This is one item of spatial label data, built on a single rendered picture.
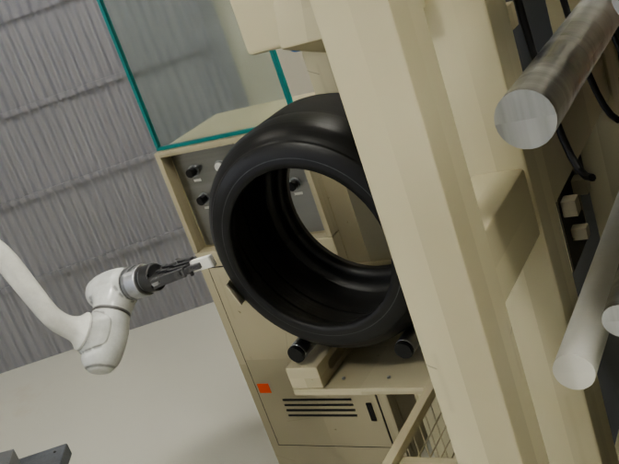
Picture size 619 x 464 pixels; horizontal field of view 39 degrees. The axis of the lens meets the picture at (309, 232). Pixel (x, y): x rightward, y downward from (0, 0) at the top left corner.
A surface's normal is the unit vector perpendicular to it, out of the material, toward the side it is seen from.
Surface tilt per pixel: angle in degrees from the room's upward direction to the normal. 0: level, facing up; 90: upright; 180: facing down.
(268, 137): 42
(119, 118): 90
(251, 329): 90
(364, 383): 0
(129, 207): 90
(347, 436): 90
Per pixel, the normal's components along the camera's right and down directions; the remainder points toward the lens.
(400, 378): -0.31, -0.89
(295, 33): -0.51, 0.15
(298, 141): -0.36, -0.36
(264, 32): -0.43, 0.44
